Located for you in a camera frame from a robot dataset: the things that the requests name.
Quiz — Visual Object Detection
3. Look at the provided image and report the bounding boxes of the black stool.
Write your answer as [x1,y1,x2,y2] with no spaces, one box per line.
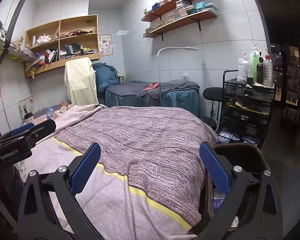
[202,87,225,130]

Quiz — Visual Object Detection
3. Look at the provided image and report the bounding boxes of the clear bottle red cap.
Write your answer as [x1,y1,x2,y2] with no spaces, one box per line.
[262,55,273,87]

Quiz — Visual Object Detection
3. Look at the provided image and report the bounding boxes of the grey covered massage bed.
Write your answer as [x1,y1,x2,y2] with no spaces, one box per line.
[105,79,201,117]

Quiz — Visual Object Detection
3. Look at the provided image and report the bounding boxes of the dark pump bottle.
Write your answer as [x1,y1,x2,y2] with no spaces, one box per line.
[256,57,264,84]

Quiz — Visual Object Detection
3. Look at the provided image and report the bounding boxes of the tall white pump bottle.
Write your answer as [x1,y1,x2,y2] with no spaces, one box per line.
[249,44,262,65]

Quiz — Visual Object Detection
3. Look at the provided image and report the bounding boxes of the white bag on shelf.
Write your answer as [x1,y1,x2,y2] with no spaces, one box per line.
[36,34,52,46]

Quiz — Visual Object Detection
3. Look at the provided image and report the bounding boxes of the blue patterned packet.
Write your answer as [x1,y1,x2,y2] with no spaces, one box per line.
[219,131,240,142]

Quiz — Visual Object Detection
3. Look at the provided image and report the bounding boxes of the purple plastic bag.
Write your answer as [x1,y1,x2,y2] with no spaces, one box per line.
[212,189,227,212]

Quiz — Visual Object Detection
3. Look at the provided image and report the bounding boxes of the blue cloth pile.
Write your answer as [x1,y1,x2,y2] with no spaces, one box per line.
[92,62,122,92]

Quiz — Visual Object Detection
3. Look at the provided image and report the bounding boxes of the purple woven blanket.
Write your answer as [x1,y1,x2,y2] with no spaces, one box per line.
[17,106,219,240]

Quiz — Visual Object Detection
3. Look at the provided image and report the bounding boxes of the brown trash bin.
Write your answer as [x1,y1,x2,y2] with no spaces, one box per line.
[205,142,269,232]

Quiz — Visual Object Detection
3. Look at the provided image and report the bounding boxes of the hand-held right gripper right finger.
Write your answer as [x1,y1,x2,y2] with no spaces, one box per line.
[197,142,284,240]

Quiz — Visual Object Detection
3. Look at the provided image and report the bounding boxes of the white floor lamp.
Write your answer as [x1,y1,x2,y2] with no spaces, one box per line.
[157,46,199,107]

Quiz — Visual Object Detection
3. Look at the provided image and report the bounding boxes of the clear sign stand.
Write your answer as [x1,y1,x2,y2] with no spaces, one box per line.
[18,96,34,118]

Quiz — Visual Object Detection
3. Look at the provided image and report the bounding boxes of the cream cloth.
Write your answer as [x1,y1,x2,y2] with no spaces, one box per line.
[64,57,99,105]

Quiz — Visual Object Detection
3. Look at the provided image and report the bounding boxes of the green bottle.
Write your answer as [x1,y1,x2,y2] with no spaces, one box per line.
[251,52,258,83]

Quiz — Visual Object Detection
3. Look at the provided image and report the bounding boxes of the dark folded clothes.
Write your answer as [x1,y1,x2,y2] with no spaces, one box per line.
[64,43,81,55]

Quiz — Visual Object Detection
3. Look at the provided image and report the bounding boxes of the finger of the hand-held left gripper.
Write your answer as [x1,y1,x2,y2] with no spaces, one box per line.
[0,122,35,141]
[0,119,57,151]

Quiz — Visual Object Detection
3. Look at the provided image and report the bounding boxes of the wall shelves with boxes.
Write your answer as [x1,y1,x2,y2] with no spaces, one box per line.
[145,1,218,34]

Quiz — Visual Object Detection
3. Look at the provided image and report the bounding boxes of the shop display rack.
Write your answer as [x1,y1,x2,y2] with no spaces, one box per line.
[285,45,300,120]

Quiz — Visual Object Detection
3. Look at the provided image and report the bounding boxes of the black rolling cart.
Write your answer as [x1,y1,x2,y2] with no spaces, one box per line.
[216,69,275,147]

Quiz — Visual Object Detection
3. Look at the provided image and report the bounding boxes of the black phone stand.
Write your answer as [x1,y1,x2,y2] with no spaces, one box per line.
[0,0,28,135]

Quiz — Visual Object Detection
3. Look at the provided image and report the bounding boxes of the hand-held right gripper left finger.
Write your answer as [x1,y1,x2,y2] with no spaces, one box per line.
[17,142,104,240]

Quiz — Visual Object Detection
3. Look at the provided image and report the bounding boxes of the grey wall shelf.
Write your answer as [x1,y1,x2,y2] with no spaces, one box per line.
[0,40,37,64]

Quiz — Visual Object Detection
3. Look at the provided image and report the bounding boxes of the wooden cubby shelf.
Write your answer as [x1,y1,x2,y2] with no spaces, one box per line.
[24,14,100,78]

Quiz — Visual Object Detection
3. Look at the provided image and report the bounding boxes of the wall poster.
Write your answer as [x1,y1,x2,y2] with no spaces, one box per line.
[99,34,113,56]

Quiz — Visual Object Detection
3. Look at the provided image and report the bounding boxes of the pink blanket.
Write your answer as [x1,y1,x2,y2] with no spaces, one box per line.
[20,104,109,140]

